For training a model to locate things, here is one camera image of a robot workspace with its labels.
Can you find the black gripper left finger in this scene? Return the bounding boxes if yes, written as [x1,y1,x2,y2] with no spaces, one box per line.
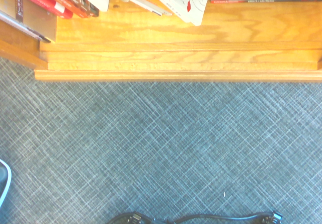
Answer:
[107,210,151,224]

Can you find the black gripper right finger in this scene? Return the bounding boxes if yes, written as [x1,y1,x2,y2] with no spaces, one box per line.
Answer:
[261,210,283,224]

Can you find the white rimmed base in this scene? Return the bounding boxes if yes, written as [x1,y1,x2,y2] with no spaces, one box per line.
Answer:
[0,158,12,208]

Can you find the wooden bookcase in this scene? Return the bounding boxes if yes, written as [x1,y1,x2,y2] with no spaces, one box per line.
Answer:
[0,0,322,83]

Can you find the thin white booklet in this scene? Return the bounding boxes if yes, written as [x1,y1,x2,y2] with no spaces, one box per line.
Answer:
[118,0,174,17]

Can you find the dark maroon paperback book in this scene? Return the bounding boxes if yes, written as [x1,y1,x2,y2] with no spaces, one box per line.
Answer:
[62,0,100,18]

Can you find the white book red marks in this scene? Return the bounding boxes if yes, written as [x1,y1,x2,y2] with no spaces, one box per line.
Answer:
[151,0,211,26]

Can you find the orange brown paperback book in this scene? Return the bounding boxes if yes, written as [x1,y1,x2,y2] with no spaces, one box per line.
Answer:
[49,0,90,18]

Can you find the plain white paperback book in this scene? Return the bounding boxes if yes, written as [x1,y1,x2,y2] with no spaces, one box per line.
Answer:
[79,0,111,12]

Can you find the tan book dark spine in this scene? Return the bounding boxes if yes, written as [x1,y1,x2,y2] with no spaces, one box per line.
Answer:
[0,0,58,43]

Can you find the red paperback book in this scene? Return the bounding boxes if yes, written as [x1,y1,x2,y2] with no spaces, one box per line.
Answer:
[21,0,73,20]

